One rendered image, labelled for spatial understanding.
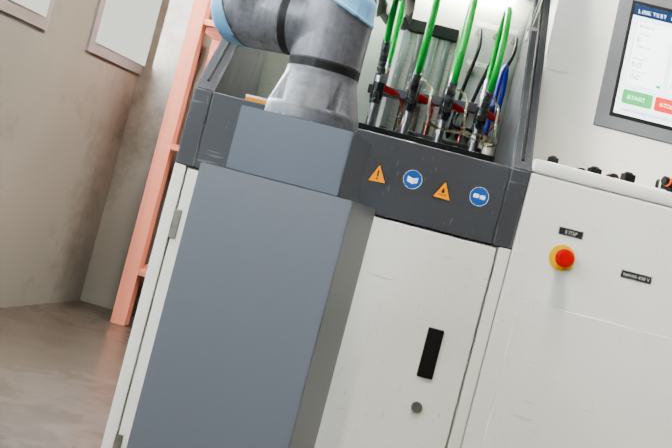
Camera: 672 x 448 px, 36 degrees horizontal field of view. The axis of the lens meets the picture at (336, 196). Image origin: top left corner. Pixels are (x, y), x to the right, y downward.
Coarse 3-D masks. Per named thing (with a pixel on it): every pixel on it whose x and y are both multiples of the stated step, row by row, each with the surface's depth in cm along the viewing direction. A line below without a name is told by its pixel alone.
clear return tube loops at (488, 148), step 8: (424, 80) 232; (432, 88) 229; (464, 96) 231; (496, 104) 228; (464, 112) 220; (464, 120) 220; (496, 120) 220; (440, 128) 224; (464, 128) 220; (496, 128) 219; (480, 136) 228; (488, 136) 228; (496, 136) 219; (488, 144) 227; (496, 144) 220; (488, 152) 227
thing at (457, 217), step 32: (224, 96) 208; (224, 128) 208; (224, 160) 208; (384, 160) 206; (416, 160) 206; (448, 160) 206; (480, 160) 205; (384, 192) 206; (416, 192) 206; (416, 224) 206; (448, 224) 205; (480, 224) 205
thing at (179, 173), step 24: (192, 168) 210; (168, 192) 209; (168, 216) 208; (168, 240) 210; (504, 264) 205; (144, 288) 208; (144, 312) 208; (480, 312) 206; (480, 336) 204; (480, 360) 204; (120, 384) 208; (120, 408) 208; (456, 408) 206; (456, 432) 204
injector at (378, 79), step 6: (378, 78) 232; (384, 78) 232; (378, 84) 231; (384, 84) 232; (372, 90) 232; (378, 90) 231; (372, 96) 231; (378, 96) 230; (372, 102) 232; (378, 102) 232; (372, 108) 232; (372, 114) 232; (366, 120) 232; (372, 120) 232
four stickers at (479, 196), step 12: (372, 168) 206; (384, 168) 206; (408, 168) 206; (372, 180) 206; (384, 180) 206; (408, 180) 206; (420, 180) 206; (444, 180) 206; (432, 192) 206; (444, 192) 205; (480, 192) 205; (480, 204) 205
